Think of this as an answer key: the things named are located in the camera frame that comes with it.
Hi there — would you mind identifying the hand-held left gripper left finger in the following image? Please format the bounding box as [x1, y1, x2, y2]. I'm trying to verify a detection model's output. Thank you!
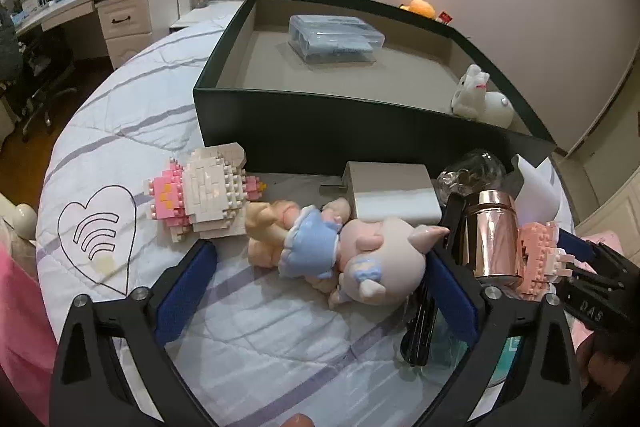
[49, 238, 221, 427]

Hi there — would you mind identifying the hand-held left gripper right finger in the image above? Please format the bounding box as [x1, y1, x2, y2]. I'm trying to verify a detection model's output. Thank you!
[425, 247, 583, 427]

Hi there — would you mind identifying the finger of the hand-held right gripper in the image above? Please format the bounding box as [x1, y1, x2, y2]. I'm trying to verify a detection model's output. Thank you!
[550, 264, 613, 298]
[556, 227, 640, 280]

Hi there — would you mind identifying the teal brush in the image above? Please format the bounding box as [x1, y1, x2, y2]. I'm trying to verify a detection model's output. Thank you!
[422, 302, 526, 388]

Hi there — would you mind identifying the black hair clip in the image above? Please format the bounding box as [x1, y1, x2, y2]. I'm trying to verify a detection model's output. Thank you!
[400, 192, 468, 368]

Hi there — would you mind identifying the rose gold jar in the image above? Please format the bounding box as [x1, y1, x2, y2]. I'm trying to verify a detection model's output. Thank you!
[462, 189, 526, 290]

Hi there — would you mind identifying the pig hat doll figurine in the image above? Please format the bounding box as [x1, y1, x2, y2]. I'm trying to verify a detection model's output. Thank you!
[245, 197, 451, 308]

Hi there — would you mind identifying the white pink block figure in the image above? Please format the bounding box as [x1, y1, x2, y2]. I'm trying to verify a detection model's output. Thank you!
[144, 143, 268, 244]

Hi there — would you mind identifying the dark green storage box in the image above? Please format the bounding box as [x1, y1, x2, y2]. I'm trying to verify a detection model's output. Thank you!
[192, 0, 557, 175]

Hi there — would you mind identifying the person's right hand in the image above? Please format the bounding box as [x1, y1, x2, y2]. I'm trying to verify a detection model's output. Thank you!
[582, 327, 637, 390]

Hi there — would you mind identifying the white power adapter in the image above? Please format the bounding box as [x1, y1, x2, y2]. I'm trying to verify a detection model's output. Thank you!
[320, 161, 443, 225]

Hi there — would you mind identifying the clear glass bulb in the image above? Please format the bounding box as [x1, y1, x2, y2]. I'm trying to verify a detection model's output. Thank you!
[436, 148, 511, 202]

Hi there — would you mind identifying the pink cloth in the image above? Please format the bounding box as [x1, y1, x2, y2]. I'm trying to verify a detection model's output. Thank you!
[0, 242, 58, 427]

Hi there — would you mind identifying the white bedpost knob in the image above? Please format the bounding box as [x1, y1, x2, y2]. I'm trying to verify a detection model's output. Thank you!
[0, 202, 38, 240]

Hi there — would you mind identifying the white rabbit figurine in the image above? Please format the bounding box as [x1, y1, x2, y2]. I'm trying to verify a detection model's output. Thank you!
[450, 64, 516, 128]

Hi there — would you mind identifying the white drawer cabinet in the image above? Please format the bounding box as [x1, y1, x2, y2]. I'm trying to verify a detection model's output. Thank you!
[95, 0, 153, 70]

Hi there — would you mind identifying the black office chair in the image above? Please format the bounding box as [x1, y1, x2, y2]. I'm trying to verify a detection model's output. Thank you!
[0, 27, 78, 128]

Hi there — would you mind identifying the white side cabinet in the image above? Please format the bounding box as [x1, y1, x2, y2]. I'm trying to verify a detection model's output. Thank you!
[169, 0, 246, 32]

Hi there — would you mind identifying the clear plastic lidded box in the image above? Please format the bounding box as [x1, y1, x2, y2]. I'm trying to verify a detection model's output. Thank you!
[287, 13, 386, 65]

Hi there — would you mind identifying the orange octopus plush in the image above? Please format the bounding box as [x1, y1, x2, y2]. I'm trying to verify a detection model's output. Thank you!
[400, 0, 436, 18]

